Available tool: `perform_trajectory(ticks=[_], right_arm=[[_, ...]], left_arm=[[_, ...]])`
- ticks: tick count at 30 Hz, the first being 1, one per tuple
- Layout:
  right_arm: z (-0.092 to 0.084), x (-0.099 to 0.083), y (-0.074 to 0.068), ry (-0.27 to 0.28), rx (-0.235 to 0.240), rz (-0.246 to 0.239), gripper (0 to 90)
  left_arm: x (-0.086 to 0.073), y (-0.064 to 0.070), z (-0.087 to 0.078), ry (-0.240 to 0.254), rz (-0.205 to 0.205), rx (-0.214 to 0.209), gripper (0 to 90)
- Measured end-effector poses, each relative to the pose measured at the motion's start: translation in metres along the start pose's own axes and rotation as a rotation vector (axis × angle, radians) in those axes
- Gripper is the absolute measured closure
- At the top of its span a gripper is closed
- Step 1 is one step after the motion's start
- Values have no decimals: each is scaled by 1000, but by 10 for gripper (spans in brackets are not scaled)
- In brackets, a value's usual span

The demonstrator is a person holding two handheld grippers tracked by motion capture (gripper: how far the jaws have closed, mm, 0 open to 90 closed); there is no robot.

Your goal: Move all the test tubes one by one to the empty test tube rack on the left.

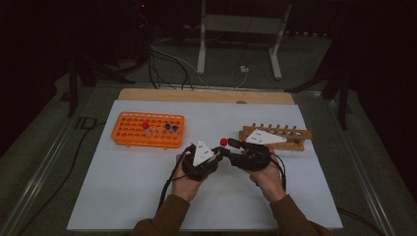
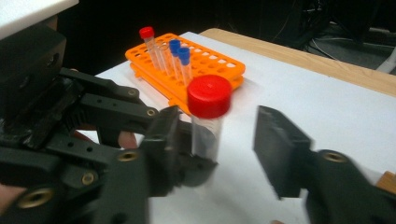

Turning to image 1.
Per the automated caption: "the black floor cable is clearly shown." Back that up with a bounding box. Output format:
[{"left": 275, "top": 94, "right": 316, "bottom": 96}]
[
  {"left": 16, "top": 121, "right": 107, "bottom": 236},
  {"left": 336, "top": 206, "right": 386, "bottom": 236}
]

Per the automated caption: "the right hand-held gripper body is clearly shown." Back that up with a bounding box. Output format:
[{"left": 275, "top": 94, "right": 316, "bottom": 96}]
[{"left": 230, "top": 129, "right": 288, "bottom": 172}]

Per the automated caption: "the white board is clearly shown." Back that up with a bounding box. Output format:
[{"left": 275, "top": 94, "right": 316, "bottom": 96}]
[{"left": 66, "top": 99, "right": 343, "bottom": 232}]

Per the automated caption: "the grey metal stand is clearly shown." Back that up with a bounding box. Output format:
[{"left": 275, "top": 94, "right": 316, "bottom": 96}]
[{"left": 196, "top": 0, "right": 293, "bottom": 81}]

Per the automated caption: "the aluminium frame rail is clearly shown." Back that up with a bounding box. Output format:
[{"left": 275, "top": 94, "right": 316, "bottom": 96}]
[
  {"left": 324, "top": 96, "right": 399, "bottom": 236},
  {"left": 0, "top": 86, "right": 99, "bottom": 236}
]

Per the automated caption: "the white cable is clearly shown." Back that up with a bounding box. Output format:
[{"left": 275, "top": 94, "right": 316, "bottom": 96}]
[{"left": 233, "top": 70, "right": 249, "bottom": 89}]

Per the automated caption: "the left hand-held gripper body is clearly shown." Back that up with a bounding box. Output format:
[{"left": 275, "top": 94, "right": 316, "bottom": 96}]
[{"left": 181, "top": 139, "right": 220, "bottom": 182}]

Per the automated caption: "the wooden table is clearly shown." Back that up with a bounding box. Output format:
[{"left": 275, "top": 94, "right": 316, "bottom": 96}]
[{"left": 117, "top": 88, "right": 295, "bottom": 106}]

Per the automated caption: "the wooden test tube rack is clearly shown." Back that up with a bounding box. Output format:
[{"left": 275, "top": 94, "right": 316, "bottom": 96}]
[{"left": 238, "top": 122, "right": 314, "bottom": 152}]

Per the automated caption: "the orange plastic test tube rack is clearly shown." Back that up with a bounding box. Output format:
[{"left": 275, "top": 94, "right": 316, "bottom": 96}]
[{"left": 110, "top": 111, "right": 186, "bottom": 149}]

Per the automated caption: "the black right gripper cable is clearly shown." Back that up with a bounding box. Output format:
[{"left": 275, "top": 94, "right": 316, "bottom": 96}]
[{"left": 269, "top": 151, "right": 288, "bottom": 193}]

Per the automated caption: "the bundle of black cables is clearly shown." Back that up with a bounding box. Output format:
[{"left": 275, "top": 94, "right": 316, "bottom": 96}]
[{"left": 148, "top": 44, "right": 195, "bottom": 90}]

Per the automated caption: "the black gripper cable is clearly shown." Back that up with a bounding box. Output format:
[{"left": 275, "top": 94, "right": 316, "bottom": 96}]
[
  {"left": 156, "top": 145, "right": 195, "bottom": 211},
  {"left": 269, "top": 151, "right": 288, "bottom": 193}
]

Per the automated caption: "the black tripod stand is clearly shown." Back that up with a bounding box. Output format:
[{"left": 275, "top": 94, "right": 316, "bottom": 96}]
[
  {"left": 284, "top": 65, "right": 354, "bottom": 131},
  {"left": 67, "top": 55, "right": 136, "bottom": 118}
]

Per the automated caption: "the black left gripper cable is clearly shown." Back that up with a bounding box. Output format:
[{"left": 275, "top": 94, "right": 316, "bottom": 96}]
[{"left": 156, "top": 145, "right": 195, "bottom": 211}]

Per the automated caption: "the person's left hand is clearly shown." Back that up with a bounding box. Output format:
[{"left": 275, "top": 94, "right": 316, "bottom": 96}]
[{"left": 170, "top": 155, "right": 208, "bottom": 202}]

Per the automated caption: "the person's right hand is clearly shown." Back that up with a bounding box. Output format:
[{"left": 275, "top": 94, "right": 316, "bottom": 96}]
[{"left": 249, "top": 147, "right": 287, "bottom": 205}]

